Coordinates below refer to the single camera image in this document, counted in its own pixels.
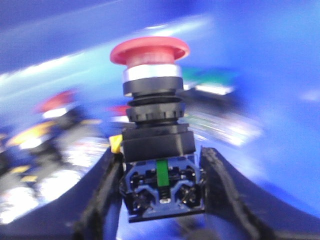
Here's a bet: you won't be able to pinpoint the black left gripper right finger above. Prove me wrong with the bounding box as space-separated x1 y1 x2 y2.
200 147 275 240

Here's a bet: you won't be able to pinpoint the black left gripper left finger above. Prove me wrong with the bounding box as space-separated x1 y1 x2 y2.
72 150 124 240

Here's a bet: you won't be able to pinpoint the red mushroom push button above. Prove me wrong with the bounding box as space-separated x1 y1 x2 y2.
109 36 205 223

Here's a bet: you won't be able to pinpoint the blue source crate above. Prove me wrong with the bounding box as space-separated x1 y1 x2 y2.
0 0 320 240

